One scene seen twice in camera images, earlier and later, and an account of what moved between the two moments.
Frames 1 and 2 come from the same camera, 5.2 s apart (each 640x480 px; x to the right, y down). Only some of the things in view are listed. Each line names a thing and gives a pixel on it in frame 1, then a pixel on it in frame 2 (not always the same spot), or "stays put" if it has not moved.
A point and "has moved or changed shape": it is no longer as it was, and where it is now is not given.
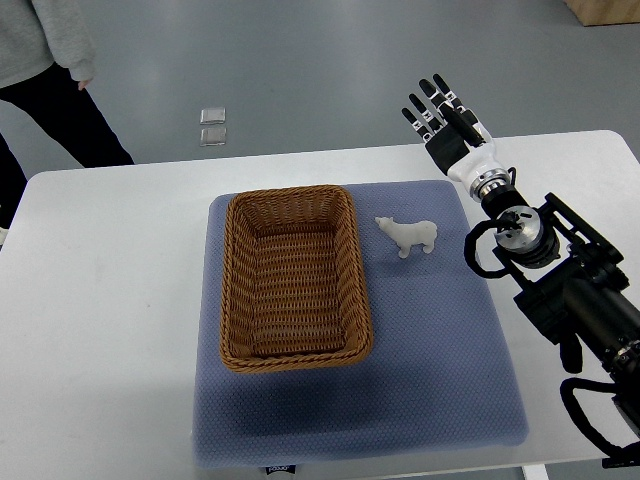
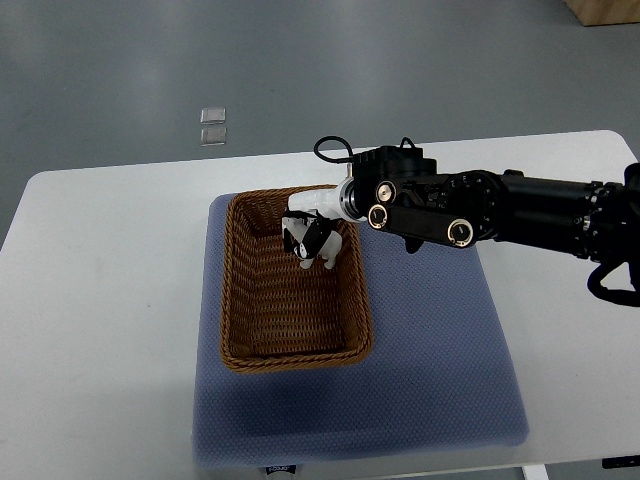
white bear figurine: x=409 y=235 has moved or changed shape
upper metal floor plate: x=213 y=116 stays put
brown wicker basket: x=293 y=290 stays put
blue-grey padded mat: x=440 y=377 stays put
